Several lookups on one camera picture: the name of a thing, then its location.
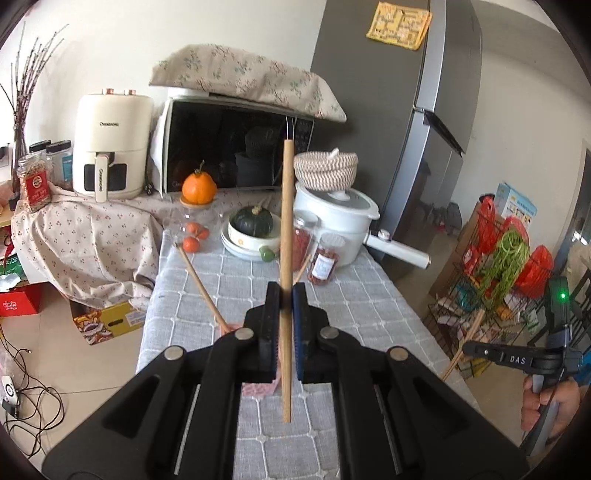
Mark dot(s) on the clear glass jar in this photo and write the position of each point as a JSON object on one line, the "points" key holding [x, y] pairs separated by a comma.
{"points": [[210, 217]]}

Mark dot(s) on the cream air fryer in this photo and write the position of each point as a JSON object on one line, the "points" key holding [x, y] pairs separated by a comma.
{"points": [[113, 134]]}

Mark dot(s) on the person's right hand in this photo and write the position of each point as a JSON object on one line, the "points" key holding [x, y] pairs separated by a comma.
{"points": [[567, 406]]}

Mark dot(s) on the grey checked tablecloth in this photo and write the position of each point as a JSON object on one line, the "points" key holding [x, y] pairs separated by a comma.
{"points": [[360, 314]]}

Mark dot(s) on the green leafy vegetables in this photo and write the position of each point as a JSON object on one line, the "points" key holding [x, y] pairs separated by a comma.
{"points": [[505, 263]]}

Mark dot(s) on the white microwave oven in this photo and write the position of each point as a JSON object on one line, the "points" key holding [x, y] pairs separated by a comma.
{"points": [[217, 143]]}

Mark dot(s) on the bare twig bundle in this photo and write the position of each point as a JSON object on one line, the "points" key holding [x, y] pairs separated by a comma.
{"points": [[25, 92]]}

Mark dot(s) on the small tangerine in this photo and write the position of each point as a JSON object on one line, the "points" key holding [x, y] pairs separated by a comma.
{"points": [[194, 228], [204, 233]]}

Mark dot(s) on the small green fruit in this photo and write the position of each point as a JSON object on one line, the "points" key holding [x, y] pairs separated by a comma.
{"points": [[266, 254]]}

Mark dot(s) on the small tomatoes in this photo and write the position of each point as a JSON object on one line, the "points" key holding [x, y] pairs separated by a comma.
{"points": [[191, 244]]}

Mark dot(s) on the floral tablecloth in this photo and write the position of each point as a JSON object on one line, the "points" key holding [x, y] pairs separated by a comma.
{"points": [[92, 240]]}

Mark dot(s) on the red plastic bag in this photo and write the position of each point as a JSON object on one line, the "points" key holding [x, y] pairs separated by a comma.
{"points": [[535, 272], [487, 221]]}

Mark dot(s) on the blue white carton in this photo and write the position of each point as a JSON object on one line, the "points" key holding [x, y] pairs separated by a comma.
{"points": [[517, 203]]}

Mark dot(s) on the white electric pot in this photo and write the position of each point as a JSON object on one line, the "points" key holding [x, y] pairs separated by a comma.
{"points": [[341, 212]]}

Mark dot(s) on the dark lid spice jar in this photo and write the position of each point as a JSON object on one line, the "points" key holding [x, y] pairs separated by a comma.
{"points": [[39, 147], [60, 164]]}

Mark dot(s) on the red box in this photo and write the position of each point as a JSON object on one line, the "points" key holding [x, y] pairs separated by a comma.
{"points": [[21, 302]]}

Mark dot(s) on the white bowl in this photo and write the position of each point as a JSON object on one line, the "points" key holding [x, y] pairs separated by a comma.
{"points": [[240, 247]]}

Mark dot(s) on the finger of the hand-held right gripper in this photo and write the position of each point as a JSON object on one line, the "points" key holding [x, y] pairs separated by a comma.
{"points": [[496, 356]]}

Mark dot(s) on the jar of red berries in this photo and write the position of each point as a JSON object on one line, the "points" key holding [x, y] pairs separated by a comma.
{"points": [[304, 240]]}

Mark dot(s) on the wooden chopstick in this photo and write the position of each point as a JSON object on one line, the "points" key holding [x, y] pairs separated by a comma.
{"points": [[198, 281], [471, 330], [304, 266], [287, 207]]}

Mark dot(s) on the dark green pumpkin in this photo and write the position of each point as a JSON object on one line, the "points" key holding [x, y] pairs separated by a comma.
{"points": [[251, 220]]}

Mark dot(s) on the large orange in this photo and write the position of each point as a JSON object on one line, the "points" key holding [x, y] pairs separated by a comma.
{"points": [[198, 187]]}

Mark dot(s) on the grey refrigerator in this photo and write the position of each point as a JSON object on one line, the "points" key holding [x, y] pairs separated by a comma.
{"points": [[378, 115]]}

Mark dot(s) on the printed cardboard box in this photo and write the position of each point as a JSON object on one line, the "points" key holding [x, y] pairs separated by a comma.
{"points": [[108, 321]]}

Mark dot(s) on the small white device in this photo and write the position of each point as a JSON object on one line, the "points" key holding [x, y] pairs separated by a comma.
{"points": [[8, 391]]}

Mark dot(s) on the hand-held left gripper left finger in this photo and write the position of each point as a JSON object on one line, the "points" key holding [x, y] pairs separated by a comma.
{"points": [[273, 332]]}

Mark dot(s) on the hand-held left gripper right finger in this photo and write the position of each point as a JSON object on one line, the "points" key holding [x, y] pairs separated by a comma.
{"points": [[300, 332]]}

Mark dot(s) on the red label nut jar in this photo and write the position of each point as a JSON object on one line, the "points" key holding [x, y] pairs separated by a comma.
{"points": [[34, 187]]}

